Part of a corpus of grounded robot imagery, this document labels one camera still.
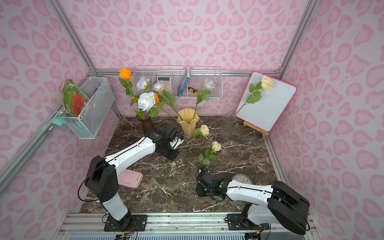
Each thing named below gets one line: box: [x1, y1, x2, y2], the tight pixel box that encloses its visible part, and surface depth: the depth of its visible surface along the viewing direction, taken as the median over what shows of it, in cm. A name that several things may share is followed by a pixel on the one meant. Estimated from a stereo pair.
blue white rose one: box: [136, 76, 150, 91], surface depth 81 cm
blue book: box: [177, 66, 190, 97], surface depth 90 cm
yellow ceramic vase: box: [176, 108, 200, 137], surface depth 96 cm
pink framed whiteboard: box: [235, 71, 298, 132], surface depth 90 cm
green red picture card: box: [61, 79, 90, 117], surface depth 75 cm
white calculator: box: [157, 76, 172, 94], surface depth 97 cm
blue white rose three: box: [152, 81, 183, 121], surface depth 84 cm
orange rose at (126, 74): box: [118, 68, 141, 106], surface depth 84 cm
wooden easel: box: [242, 121, 269, 137], surface depth 109 cm
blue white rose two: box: [192, 77, 216, 120], surface depth 87 cm
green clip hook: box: [52, 114, 67, 127], surface depth 63 cm
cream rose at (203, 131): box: [157, 124, 210, 177], surface depth 95 cm
